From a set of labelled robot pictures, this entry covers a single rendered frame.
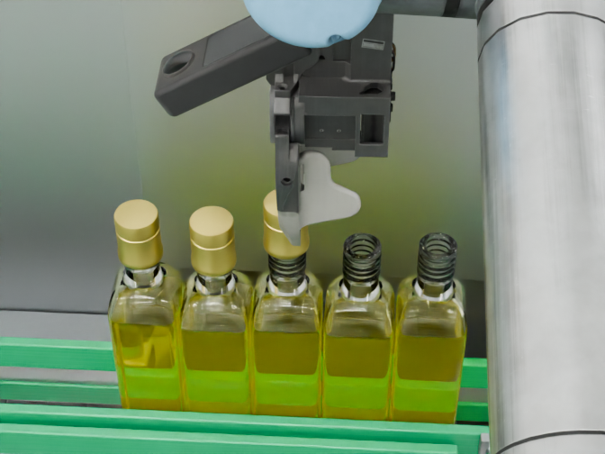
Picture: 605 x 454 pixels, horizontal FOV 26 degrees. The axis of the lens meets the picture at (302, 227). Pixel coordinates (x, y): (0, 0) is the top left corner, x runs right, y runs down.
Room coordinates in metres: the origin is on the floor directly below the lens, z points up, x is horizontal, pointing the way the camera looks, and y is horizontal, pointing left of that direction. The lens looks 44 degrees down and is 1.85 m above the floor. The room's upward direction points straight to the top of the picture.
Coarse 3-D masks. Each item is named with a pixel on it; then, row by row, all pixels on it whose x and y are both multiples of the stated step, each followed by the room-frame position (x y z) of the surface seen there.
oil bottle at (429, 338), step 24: (408, 288) 0.71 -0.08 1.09; (456, 288) 0.71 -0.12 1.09; (408, 312) 0.69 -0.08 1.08; (432, 312) 0.69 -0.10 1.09; (456, 312) 0.69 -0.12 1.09; (408, 336) 0.68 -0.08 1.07; (432, 336) 0.68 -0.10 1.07; (456, 336) 0.68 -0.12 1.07; (408, 360) 0.68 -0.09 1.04; (432, 360) 0.68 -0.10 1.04; (456, 360) 0.68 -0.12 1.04; (408, 384) 0.68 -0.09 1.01; (432, 384) 0.68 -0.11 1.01; (456, 384) 0.68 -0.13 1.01; (408, 408) 0.68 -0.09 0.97; (432, 408) 0.68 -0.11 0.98; (456, 408) 0.69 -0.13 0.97
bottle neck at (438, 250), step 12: (420, 240) 0.72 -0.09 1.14; (432, 240) 0.72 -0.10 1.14; (444, 240) 0.72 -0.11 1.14; (420, 252) 0.71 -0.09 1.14; (432, 252) 0.72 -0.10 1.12; (444, 252) 0.72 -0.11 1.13; (456, 252) 0.71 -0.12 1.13; (420, 264) 0.70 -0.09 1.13; (432, 264) 0.70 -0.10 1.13; (444, 264) 0.70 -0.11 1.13; (420, 276) 0.70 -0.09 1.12; (432, 276) 0.70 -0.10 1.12; (444, 276) 0.70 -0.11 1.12; (420, 288) 0.70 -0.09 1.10; (432, 288) 0.70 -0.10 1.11; (444, 288) 0.70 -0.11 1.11; (432, 300) 0.70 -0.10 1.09
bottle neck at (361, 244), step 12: (348, 240) 0.72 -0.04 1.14; (360, 240) 0.72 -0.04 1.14; (372, 240) 0.72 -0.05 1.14; (348, 252) 0.70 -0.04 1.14; (360, 252) 0.72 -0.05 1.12; (372, 252) 0.70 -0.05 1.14; (348, 264) 0.70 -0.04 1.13; (360, 264) 0.70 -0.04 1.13; (372, 264) 0.70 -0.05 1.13; (348, 276) 0.70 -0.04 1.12; (360, 276) 0.70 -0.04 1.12; (372, 276) 0.70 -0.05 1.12; (348, 288) 0.70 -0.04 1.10; (360, 288) 0.70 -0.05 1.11; (372, 288) 0.70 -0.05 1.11; (360, 300) 0.70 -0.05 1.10
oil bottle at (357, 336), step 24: (336, 288) 0.71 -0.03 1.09; (384, 288) 0.71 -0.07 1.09; (336, 312) 0.69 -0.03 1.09; (360, 312) 0.69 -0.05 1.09; (384, 312) 0.69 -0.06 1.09; (336, 336) 0.68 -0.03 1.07; (360, 336) 0.68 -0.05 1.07; (384, 336) 0.68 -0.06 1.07; (336, 360) 0.68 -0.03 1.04; (360, 360) 0.68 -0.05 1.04; (384, 360) 0.68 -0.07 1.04; (336, 384) 0.68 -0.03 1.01; (360, 384) 0.68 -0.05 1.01; (384, 384) 0.68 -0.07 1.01; (336, 408) 0.68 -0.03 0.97; (360, 408) 0.68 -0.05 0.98; (384, 408) 0.68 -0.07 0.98
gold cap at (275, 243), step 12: (264, 204) 0.71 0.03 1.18; (264, 216) 0.71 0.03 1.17; (276, 216) 0.70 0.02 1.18; (264, 228) 0.71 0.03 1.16; (276, 228) 0.70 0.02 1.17; (264, 240) 0.71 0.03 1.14; (276, 240) 0.70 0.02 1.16; (276, 252) 0.70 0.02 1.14; (288, 252) 0.70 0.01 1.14; (300, 252) 0.70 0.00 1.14
